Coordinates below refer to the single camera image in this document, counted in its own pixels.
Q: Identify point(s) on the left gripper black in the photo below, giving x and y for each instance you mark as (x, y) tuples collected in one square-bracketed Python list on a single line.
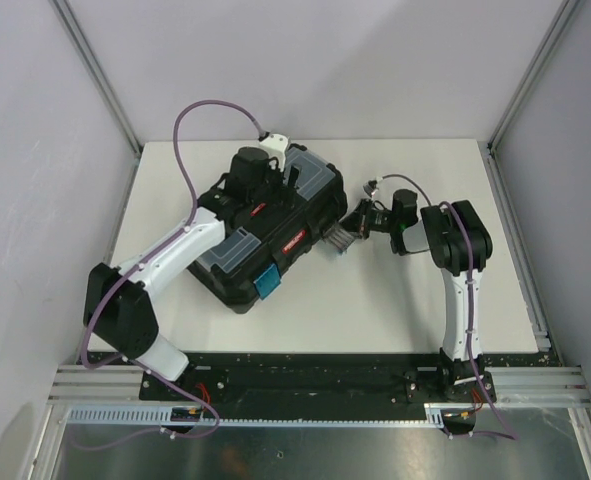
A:
[(283, 195)]

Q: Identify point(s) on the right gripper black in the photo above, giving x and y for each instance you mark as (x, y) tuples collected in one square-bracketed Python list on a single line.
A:
[(364, 217)]

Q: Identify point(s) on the black plastic toolbox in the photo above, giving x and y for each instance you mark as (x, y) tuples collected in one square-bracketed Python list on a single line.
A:
[(264, 240)]

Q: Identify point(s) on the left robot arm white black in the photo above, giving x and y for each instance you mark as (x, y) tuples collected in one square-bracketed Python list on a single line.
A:
[(119, 303)]

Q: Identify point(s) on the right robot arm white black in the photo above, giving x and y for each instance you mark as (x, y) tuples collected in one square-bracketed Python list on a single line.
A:
[(460, 246)]

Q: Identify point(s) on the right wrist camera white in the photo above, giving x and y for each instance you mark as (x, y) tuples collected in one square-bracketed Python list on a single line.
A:
[(371, 187)]

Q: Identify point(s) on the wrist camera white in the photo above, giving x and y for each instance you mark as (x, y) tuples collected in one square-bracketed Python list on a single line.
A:
[(276, 146), (371, 187)]

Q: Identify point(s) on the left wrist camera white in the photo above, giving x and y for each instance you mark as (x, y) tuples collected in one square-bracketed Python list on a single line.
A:
[(276, 146)]

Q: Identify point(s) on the right aluminium frame post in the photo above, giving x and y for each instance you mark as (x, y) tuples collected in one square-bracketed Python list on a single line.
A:
[(544, 53)]

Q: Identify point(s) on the aluminium frame post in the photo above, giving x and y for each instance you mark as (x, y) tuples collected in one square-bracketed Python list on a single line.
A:
[(91, 62), (544, 53)]

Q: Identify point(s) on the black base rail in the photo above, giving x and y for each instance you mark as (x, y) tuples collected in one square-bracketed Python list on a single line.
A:
[(313, 386)]

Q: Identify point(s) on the grey slotted cable duct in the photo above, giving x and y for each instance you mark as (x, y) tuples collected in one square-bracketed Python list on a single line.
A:
[(429, 416)]

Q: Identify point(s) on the left aluminium frame post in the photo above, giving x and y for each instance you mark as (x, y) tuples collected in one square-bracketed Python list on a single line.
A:
[(91, 62)]

